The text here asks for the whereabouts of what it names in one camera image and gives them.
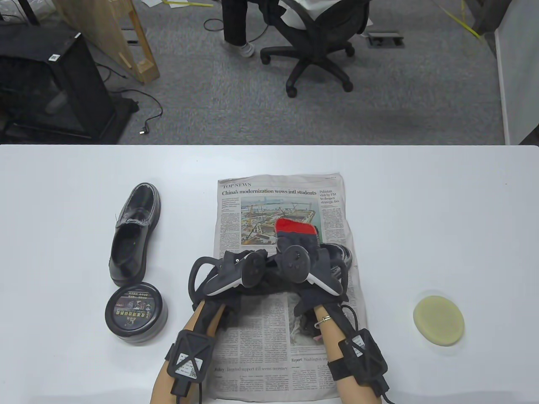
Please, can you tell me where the person's left hand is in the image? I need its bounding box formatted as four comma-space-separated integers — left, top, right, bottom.
192, 250, 275, 312

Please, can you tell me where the person's right hand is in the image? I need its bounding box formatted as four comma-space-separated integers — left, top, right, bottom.
269, 234, 350, 317

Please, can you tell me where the red and grey polishing mitt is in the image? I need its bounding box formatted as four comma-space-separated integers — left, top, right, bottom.
273, 218, 320, 253

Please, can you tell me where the black leather loafer shoe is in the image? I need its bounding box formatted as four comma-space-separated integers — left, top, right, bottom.
253, 242, 353, 295
109, 182, 161, 287

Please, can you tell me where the printed newspaper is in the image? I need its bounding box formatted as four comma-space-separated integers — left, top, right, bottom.
213, 172, 368, 402

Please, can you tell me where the black cream jar lid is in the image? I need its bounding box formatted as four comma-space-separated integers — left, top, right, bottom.
105, 285, 167, 335

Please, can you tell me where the round leather care cream jar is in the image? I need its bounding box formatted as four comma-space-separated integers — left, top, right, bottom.
104, 285, 168, 345

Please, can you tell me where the round yellow polishing sponge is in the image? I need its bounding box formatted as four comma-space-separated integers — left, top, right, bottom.
413, 295, 465, 347

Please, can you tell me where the person's left forearm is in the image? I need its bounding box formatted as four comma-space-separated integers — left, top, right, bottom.
151, 301, 228, 404

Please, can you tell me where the black white left hand controller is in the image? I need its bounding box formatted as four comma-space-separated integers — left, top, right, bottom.
187, 250, 267, 304

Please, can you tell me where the black white hand controller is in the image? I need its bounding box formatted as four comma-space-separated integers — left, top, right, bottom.
275, 245, 348, 296
187, 250, 267, 304

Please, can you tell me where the black white right hand controller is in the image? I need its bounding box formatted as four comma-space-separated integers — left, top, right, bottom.
275, 245, 348, 296

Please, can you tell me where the black swivel office chair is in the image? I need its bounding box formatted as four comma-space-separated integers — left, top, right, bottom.
260, 0, 372, 98

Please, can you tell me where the grey floor outlet box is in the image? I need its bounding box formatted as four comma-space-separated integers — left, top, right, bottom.
366, 30, 405, 48

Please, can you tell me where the black mesh cabinet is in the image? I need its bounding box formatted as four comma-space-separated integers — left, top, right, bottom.
0, 21, 139, 144

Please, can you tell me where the yellow floor tape strip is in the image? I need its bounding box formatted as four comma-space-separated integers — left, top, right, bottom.
438, 0, 483, 39

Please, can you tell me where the white partition panel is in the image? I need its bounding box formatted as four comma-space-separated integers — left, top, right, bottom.
495, 0, 539, 146

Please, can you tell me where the black wrist module cable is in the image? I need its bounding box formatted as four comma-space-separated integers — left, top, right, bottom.
340, 304, 397, 404

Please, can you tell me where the black left wrist camera module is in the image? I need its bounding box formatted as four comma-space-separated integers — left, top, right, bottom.
165, 330, 216, 381

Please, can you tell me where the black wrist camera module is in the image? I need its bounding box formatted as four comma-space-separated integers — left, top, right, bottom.
165, 330, 216, 381
328, 328, 389, 396

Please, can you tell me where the black right wrist camera module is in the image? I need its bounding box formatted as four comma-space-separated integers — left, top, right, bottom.
328, 328, 389, 396

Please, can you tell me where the black cable with plug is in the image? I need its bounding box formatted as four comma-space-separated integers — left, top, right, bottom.
95, 63, 164, 136

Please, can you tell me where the thin black floor cable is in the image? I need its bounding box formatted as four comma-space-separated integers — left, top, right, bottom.
204, 17, 270, 43

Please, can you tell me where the light wooden frame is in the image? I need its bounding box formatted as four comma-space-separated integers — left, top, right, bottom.
53, 0, 160, 85

